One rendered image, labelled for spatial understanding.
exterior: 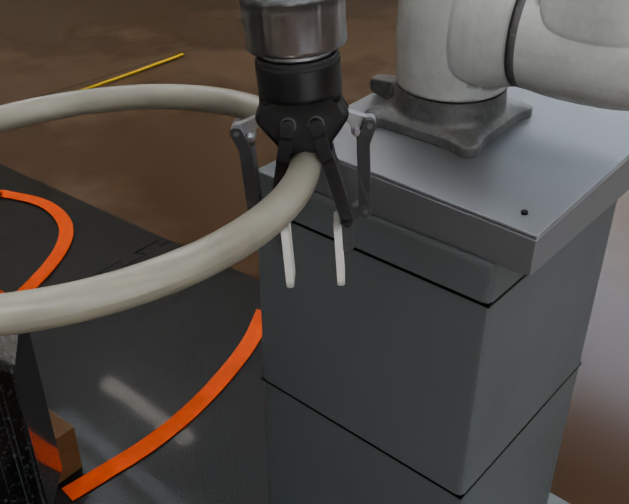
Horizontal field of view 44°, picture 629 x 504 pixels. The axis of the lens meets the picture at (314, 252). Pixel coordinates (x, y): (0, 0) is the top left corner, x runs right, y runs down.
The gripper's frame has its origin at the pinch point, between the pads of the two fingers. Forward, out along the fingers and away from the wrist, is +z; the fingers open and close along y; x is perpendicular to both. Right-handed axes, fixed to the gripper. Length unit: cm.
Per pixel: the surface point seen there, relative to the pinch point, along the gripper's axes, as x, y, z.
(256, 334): -100, 25, 82
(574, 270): -33, -36, 24
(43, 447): -22, 47, 46
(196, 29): -391, 88, 72
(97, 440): -61, 57, 81
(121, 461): -54, 50, 82
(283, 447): -35, 11, 60
